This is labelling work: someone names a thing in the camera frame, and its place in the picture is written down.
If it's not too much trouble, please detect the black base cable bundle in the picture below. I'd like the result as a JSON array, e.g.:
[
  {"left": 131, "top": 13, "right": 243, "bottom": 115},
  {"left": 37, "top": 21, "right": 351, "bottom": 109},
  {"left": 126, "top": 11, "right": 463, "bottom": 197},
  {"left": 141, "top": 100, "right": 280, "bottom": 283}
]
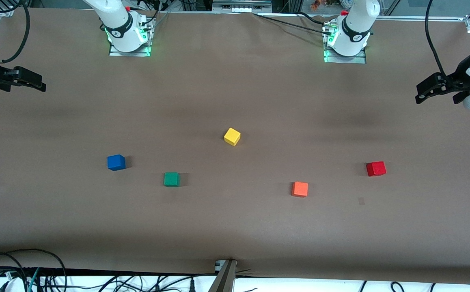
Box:
[{"left": 136, "top": 0, "right": 172, "bottom": 39}]

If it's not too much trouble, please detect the brown table cover sheet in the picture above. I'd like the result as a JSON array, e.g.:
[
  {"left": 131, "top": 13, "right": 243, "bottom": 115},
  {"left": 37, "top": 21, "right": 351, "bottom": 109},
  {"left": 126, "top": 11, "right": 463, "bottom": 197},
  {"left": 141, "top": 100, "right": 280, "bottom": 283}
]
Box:
[{"left": 0, "top": 8, "right": 470, "bottom": 284}]

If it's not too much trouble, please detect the aluminium profile bar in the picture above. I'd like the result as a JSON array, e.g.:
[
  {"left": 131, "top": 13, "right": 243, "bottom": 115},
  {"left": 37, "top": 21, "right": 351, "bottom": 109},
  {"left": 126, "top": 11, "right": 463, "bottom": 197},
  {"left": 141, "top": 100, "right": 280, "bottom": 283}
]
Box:
[{"left": 208, "top": 260, "right": 238, "bottom": 292}]

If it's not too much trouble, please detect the short black table cable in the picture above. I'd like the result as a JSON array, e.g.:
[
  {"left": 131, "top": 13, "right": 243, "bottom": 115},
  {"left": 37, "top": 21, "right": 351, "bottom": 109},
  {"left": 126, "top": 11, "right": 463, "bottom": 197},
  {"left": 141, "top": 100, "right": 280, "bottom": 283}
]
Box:
[{"left": 296, "top": 11, "right": 329, "bottom": 26}]

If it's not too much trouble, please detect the large black cable loop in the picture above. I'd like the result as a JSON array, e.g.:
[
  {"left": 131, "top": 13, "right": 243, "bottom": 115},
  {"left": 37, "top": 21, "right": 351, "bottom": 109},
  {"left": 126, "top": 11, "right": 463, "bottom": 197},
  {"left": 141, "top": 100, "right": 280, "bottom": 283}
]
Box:
[{"left": 0, "top": 248, "right": 67, "bottom": 292}]

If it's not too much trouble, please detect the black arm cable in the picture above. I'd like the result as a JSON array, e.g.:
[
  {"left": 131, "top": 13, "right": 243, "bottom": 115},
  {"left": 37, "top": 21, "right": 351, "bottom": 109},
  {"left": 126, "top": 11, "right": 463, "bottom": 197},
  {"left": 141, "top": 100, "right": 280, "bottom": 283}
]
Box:
[
  {"left": 425, "top": 0, "right": 450, "bottom": 79},
  {"left": 0, "top": 0, "right": 31, "bottom": 64}
]

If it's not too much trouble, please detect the red cube block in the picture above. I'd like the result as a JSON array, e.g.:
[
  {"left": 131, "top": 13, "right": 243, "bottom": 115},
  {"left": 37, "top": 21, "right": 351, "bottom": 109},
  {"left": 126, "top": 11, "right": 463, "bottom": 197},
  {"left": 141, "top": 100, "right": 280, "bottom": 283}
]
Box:
[{"left": 366, "top": 161, "right": 386, "bottom": 177}]

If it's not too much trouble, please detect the long black table cable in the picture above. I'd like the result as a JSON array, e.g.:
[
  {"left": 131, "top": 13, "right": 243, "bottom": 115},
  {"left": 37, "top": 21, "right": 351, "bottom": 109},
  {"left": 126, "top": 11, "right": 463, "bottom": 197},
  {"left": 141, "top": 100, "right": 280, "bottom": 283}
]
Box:
[{"left": 253, "top": 13, "right": 327, "bottom": 34}]

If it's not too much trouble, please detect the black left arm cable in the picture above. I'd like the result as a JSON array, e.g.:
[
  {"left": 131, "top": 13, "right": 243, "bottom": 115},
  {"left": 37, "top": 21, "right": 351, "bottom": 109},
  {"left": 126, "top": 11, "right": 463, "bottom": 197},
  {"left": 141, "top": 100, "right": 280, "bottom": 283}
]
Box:
[{"left": 425, "top": 0, "right": 450, "bottom": 79}]

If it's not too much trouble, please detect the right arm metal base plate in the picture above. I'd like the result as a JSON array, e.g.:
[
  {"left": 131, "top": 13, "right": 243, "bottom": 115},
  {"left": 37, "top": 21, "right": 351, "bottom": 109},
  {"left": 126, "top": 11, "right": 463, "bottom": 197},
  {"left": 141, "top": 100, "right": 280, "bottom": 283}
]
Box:
[{"left": 108, "top": 16, "right": 154, "bottom": 57}]

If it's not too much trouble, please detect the white power strip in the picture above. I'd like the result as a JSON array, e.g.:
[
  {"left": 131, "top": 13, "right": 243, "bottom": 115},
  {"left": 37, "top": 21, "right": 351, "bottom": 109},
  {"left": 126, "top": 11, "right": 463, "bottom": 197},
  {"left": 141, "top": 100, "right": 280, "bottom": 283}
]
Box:
[{"left": 212, "top": 0, "right": 273, "bottom": 13}]

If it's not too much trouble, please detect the black table edge rail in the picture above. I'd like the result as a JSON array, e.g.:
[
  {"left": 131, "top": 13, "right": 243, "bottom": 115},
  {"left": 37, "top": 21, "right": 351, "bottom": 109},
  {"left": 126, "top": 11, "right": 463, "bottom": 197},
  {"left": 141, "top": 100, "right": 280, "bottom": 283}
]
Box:
[{"left": 0, "top": 266, "right": 219, "bottom": 280}]

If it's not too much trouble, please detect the blue cube block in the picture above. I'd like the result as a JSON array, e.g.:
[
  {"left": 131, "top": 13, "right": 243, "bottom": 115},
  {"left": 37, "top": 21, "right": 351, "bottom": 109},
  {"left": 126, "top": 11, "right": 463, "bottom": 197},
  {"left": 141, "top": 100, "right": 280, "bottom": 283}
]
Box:
[{"left": 107, "top": 155, "right": 126, "bottom": 171}]

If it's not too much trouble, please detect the aluminium table edge rail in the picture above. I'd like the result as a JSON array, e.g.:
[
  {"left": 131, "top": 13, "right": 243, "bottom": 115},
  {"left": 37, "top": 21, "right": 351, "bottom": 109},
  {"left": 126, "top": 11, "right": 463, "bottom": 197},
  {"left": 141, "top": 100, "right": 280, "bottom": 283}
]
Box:
[{"left": 375, "top": 15, "right": 468, "bottom": 21}]

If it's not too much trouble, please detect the teal cable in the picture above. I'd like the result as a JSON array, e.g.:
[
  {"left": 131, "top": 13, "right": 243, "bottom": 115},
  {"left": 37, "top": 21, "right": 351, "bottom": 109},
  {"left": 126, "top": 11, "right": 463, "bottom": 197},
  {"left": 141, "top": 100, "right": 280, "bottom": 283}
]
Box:
[{"left": 26, "top": 268, "right": 41, "bottom": 292}]

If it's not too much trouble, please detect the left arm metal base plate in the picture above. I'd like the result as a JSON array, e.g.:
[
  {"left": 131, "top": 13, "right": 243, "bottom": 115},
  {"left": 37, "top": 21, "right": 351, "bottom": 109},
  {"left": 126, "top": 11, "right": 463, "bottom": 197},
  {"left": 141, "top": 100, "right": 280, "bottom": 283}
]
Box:
[{"left": 323, "top": 44, "right": 367, "bottom": 64}]

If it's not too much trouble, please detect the orange cube block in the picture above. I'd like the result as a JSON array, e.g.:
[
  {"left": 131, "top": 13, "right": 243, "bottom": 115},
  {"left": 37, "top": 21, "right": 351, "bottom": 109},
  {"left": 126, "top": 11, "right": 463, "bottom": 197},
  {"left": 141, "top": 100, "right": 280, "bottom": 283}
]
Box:
[{"left": 291, "top": 181, "right": 309, "bottom": 198}]

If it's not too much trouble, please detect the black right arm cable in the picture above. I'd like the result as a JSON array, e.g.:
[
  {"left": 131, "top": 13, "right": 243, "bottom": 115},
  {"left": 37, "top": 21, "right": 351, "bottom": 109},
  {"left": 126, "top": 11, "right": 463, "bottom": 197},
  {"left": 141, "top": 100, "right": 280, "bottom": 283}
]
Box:
[{"left": 0, "top": 0, "right": 31, "bottom": 64}]

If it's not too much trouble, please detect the yellow cube block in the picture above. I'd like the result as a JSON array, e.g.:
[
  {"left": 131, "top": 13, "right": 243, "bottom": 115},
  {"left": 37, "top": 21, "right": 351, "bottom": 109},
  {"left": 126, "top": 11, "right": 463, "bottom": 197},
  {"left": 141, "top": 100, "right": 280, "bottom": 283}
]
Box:
[{"left": 224, "top": 127, "right": 241, "bottom": 147}]

